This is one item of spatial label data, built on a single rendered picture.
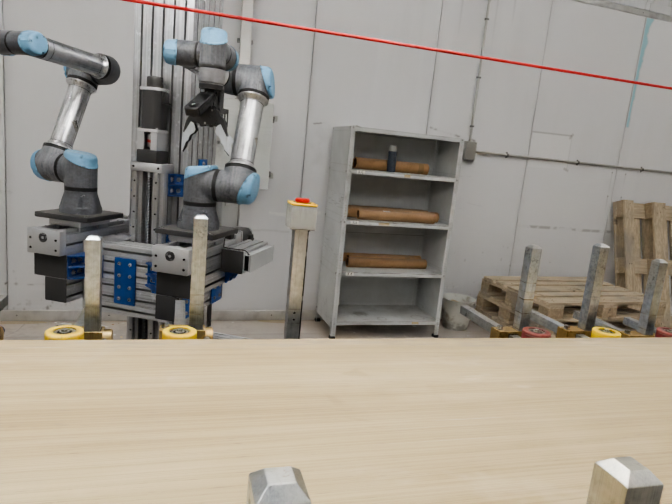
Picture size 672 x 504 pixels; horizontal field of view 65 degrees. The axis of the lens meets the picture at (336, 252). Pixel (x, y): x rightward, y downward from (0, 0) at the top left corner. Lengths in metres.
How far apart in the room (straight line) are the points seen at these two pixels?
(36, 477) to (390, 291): 3.90
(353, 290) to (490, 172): 1.56
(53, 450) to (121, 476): 0.12
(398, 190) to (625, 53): 2.45
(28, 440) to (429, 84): 4.00
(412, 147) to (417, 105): 0.33
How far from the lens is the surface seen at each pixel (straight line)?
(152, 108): 2.16
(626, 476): 0.49
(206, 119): 1.63
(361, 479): 0.84
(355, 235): 4.31
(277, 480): 0.36
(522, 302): 1.77
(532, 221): 5.13
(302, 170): 4.16
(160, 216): 2.17
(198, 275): 1.42
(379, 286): 4.49
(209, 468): 0.84
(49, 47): 2.14
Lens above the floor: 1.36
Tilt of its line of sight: 11 degrees down
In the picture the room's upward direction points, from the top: 6 degrees clockwise
